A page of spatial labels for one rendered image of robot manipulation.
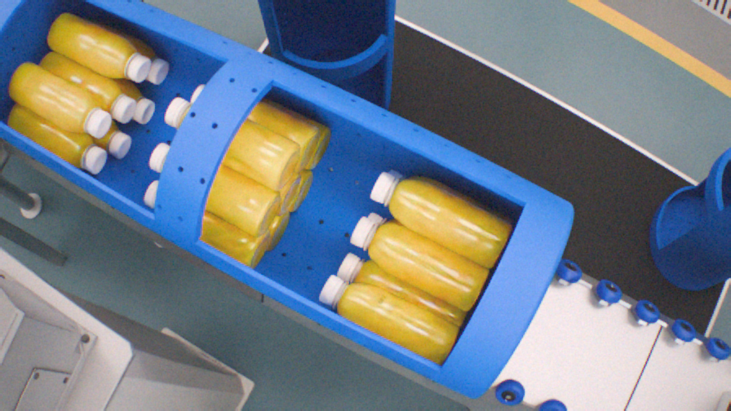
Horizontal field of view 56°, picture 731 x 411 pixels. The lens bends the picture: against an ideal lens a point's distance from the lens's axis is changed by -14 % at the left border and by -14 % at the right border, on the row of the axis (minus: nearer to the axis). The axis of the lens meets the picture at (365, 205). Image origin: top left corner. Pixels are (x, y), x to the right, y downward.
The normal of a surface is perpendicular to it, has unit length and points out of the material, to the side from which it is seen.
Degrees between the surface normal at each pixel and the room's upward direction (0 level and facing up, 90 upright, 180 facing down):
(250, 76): 33
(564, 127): 0
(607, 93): 0
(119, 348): 0
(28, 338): 90
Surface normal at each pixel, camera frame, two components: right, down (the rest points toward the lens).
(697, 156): 0.00, -0.25
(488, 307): -0.17, 0.05
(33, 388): 0.89, 0.44
